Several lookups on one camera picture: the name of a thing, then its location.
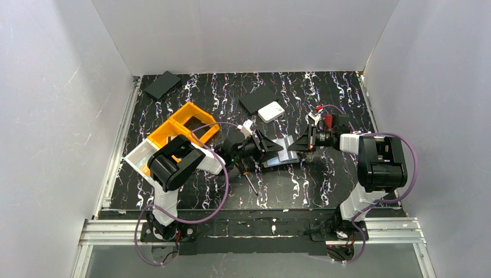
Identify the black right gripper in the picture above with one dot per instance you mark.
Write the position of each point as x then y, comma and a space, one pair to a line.
311, 139

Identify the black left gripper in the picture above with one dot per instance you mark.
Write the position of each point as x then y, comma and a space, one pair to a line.
259, 144

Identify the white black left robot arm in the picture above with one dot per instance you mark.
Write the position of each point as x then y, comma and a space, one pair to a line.
166, 194

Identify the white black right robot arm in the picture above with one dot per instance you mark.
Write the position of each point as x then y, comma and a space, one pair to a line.
381, 166

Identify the red leather card holder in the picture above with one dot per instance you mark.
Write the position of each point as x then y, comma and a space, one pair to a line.
329, 121

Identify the black card in bin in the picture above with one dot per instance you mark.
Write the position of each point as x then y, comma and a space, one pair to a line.
194, 123

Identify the yellow black screwdriver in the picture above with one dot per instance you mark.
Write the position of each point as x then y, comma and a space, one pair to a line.
245, 174

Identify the white rectangular box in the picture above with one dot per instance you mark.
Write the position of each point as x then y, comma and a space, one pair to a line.
270, 112

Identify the black flat box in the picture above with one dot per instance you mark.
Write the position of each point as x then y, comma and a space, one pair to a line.
257, 99

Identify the yellow plastic bin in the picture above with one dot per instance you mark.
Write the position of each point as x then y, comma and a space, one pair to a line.
184, 128

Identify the black flat pad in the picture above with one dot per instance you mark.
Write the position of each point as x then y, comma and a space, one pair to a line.
163, 85

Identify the white plastic bin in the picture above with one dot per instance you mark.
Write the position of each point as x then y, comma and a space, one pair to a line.
138, 158

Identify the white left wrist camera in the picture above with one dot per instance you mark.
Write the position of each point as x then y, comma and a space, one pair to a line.
246, 128

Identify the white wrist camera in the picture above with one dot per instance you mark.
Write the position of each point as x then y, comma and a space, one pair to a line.
315, 115
246, 128

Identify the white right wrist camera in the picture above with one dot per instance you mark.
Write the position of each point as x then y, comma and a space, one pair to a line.
315, 115

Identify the aluminium front rail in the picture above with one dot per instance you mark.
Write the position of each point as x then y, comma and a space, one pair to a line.
124, 232

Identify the aluminium rail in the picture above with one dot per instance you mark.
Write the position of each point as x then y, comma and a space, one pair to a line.
124, 232
104, 199

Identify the aluminium left side rail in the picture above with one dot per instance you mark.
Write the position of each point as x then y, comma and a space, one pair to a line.
104, 199

